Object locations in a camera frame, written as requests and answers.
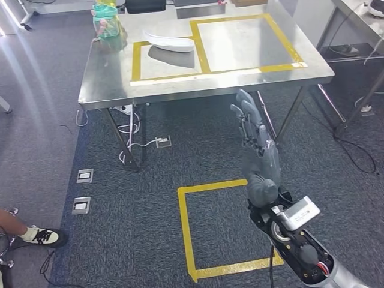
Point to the white furniture leg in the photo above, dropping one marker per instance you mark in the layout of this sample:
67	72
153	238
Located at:
4	105

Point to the steel workbench table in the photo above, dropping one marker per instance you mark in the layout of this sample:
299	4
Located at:
105	79

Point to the white plug adapter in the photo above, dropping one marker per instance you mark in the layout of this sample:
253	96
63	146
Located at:
367	109

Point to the steel side table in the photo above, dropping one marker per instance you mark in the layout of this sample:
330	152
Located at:
351	8

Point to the white side panel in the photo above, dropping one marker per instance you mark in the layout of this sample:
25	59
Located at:
308	20

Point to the black carry case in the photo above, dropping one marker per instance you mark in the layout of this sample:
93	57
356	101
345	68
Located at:
145	6

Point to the person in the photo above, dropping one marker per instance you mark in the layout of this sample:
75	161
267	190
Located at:
38	236

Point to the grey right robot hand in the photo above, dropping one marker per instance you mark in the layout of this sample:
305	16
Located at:
261	167

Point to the black item under side table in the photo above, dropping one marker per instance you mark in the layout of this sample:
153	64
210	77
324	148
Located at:
345	49

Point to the white mirror cover part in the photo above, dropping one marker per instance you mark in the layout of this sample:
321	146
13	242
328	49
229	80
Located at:
167	41

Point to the steel floor socket box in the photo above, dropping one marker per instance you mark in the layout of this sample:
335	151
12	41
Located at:
84	175
81	206

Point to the white power strip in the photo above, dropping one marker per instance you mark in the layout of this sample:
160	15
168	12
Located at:
124	109

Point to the white furniture base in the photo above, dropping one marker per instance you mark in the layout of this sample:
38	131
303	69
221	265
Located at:
9	12

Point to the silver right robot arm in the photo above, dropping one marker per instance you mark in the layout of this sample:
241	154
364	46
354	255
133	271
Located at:
299	254

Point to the white black headset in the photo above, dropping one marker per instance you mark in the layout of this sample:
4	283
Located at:
376	8

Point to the teal lid water bottle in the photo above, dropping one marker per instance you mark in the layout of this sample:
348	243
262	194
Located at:
106	22

